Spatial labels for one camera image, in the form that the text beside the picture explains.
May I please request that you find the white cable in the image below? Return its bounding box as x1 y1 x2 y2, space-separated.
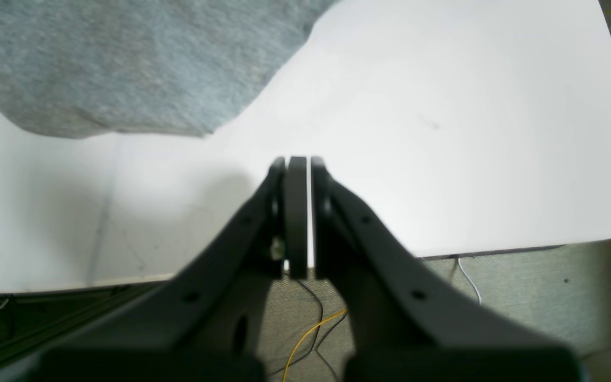
457 257 482 306

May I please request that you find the yellow cable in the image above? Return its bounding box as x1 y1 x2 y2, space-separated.
283 308 348 382

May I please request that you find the grey t-shirt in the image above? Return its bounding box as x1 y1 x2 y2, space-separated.
0 1 335 140

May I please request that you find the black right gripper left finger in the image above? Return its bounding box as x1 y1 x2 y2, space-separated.
36 157 308 381

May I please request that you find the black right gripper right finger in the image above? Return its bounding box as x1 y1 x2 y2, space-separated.
311 157 584 381

